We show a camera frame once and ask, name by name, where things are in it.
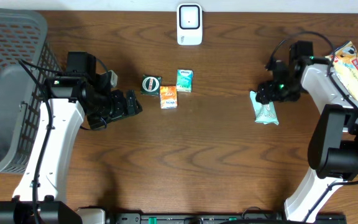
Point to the teal wet wipe packet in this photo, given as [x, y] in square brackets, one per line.
[265, 114]

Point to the grey plastic basket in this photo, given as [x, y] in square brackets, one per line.
[23, 36]

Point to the white barcode scanner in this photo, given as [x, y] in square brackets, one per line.
[189, 24]

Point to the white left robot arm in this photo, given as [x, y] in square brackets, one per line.
[69, 98]

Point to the teal tissue pack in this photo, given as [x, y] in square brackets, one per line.
[184, 80]

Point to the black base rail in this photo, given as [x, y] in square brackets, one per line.
[251, 215]

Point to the orange tissue pack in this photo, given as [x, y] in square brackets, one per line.
[168, 97]

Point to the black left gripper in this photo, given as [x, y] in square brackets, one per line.
[118, 97]

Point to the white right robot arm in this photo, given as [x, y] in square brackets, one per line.
[332, 82]

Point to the green round logo box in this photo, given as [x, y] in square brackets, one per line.
[151, 85]

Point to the yellow snack bag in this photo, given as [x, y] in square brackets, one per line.
[346, 67]

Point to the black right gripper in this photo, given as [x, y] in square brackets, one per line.
[265, 91]

